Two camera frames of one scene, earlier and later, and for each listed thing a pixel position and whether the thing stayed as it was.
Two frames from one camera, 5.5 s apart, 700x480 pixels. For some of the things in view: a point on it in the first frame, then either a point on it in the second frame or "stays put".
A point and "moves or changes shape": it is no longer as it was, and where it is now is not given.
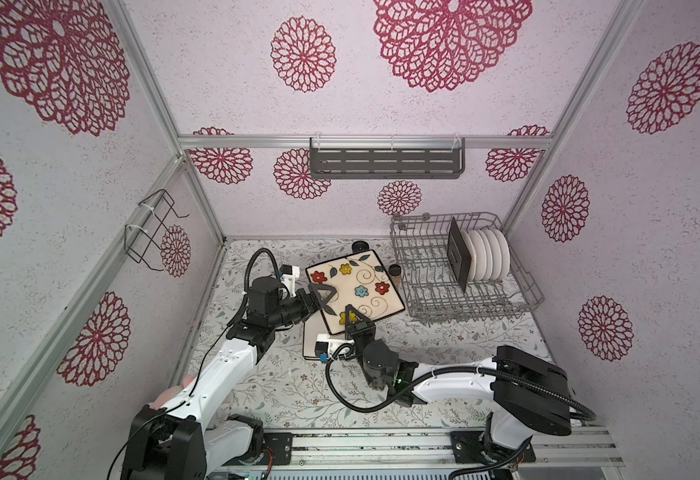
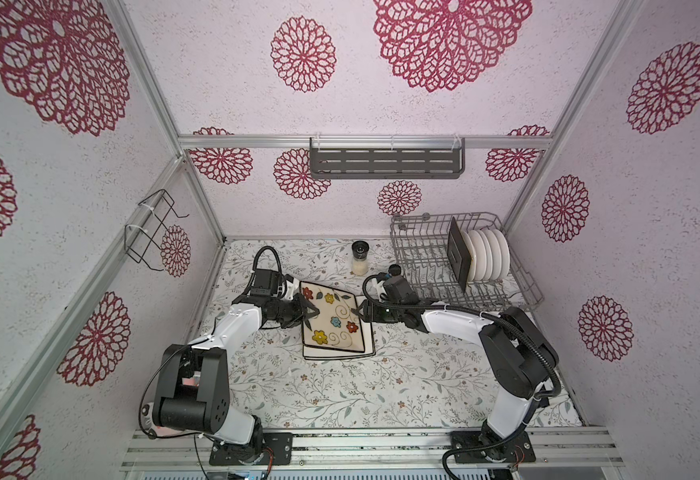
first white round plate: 473,253 stays put
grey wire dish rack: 429,285 stays put
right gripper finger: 352,328 -> 367,307
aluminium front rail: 273,449 stays put
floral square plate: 360,280 moves or changes shape
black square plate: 459,254 stays put
